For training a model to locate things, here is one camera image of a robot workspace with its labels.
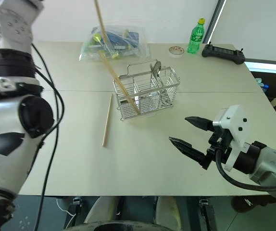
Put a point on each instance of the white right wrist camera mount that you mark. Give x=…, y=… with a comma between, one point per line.
x=236, y=120

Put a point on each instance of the white rounded shell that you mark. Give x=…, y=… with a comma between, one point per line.
x=168, y=211
x=102, y=209

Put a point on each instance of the black table leg bracket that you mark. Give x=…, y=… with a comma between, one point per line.
x=204, y=202
x=76, y=201

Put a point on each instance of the white tape roll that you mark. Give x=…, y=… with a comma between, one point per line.
x=176, y=53

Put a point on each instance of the dark rounded shape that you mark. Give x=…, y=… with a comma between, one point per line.
x=118, y=227

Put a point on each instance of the metal spoon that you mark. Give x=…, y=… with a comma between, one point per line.
x=155, y=67

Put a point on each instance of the blue crumpled item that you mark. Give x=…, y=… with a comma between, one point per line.
x=263, y=84

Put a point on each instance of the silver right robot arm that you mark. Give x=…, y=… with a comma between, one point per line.
x=270, y=163

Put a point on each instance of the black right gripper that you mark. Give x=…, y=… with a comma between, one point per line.
x=221, y=144

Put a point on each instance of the green plastic soda bottle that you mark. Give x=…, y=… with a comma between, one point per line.
x=195, y=38

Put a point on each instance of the grey window frame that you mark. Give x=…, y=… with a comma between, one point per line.
x=216, y=19

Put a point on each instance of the clear plastic bag of items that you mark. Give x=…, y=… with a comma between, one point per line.
x=121, y=43

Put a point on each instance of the wooden chopstick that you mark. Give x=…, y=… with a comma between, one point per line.
x=107, y=120
x=118, y=80
x=102, y=25

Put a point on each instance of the black remote controller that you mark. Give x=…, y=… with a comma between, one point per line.
x=224, y=53

